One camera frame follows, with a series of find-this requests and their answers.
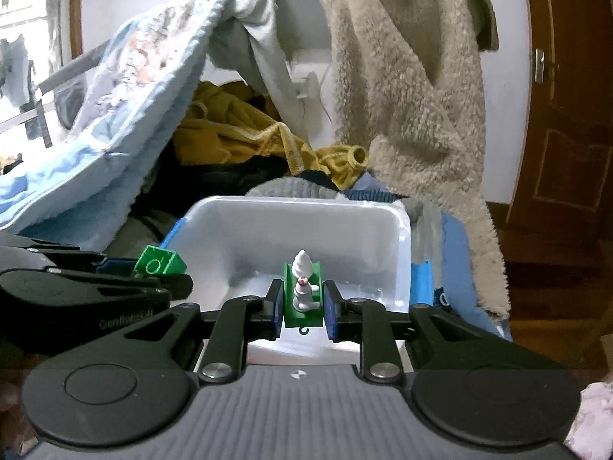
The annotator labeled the black garment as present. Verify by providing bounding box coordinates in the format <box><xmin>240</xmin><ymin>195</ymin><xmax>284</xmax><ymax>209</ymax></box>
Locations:
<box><xmin>129</xmin><ymin>146</ymin><xmax>343</xmax><ymax>216</ymax></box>

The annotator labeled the grey garment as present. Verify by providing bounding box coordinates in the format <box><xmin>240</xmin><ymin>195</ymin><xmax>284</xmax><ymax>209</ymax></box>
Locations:
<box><xmin>207</xmin><ymin>0</ymin><xmax>311</xmax><ymax>140</ymax></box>

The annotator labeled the metal door handle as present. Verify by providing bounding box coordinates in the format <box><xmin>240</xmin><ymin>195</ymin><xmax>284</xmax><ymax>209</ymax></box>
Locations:
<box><xmin>533</xmin><ymin>49</ymin><xmax>559</xmax><ymax>83</ymax></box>

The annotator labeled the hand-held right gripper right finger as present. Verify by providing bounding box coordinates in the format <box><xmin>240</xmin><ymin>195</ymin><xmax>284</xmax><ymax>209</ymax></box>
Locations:
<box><xmin>324</xmin><ymin>280</ymin><xmax>501</xmax><ymax>380</ymax></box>

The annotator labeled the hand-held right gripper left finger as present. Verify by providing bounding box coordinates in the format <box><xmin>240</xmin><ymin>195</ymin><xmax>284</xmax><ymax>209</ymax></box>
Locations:
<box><xmin>125</xmin><ymin>278</ymin><xmax>284</xmax><ymax>380</ymax></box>

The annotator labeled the pink cloth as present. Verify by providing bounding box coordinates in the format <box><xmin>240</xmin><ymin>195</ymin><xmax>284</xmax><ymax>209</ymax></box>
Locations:
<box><xmin>565</xmin><ymin>381</ymin><xmax>613</xmax><ymax>460</ymax></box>

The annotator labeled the green toy block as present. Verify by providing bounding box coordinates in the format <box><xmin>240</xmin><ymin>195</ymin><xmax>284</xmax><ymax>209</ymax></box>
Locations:
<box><xmin>131</xmin><ymin>245</ymin><xmax>188</xmax><ymax>278</ymax></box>

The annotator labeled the mustard yellow garment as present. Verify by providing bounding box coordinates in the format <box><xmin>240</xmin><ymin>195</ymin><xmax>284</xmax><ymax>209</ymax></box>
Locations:
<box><xmin>173</xmin><ymin>81</ymin><xmax>369</xmax><ymax>191</ymax></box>

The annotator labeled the blue cloth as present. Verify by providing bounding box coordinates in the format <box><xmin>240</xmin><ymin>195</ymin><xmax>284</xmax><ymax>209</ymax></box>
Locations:
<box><xmin>342</xmin><ymin>172</ymin><xmax>512</xmax><ymax>341</ymax></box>

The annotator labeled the window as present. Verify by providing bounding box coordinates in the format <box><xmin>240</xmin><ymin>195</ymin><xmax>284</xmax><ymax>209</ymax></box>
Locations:
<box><xmin>0</xmin><ymin>0</ymin><xmax>83</xmax><ymax>173</ymax></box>

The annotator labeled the beige fleece blanket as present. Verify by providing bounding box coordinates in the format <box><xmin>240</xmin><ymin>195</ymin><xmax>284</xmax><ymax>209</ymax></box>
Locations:
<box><xmin>306</xmin><ymin>0</ymin><xmax>511</xmax><ymax>319</ymax></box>

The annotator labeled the white plastic container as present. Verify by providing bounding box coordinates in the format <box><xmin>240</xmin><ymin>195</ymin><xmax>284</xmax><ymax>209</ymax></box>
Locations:
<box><xmin>160</xmin><ymin>195</ymin><xmax>413</xmax><ymax>375</ymax></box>

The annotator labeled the green toy with white figure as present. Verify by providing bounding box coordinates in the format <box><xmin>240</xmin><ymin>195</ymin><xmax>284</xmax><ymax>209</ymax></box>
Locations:
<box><xmin>284</xmin><ymin>250</ymin><xmax>325</xmax><ymax>335</ymax></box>

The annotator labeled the light blue printed blanket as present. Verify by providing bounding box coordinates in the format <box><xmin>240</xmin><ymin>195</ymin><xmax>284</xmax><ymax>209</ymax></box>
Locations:
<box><xmin>0</xmin><ymin>0</ymin><xmax>245</xmax><ymax>243</ymax></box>

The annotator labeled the wooden door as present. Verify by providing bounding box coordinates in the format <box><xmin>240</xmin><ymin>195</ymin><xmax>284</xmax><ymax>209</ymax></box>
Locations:
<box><xmin>505</xmin><ymin>0</ymin><xmax>613</xmax><ymax>260</ymax></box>

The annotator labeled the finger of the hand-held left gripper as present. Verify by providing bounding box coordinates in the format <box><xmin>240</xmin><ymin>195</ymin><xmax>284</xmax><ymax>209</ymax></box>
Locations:
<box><xmin>45</xmin><ymin>268</ymin><xmax>194</xmax><ymax>302</ymax></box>
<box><xmin>0</xmin><ymin>244</ymin><xmax>139</xmax><ymax>278</ymax></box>

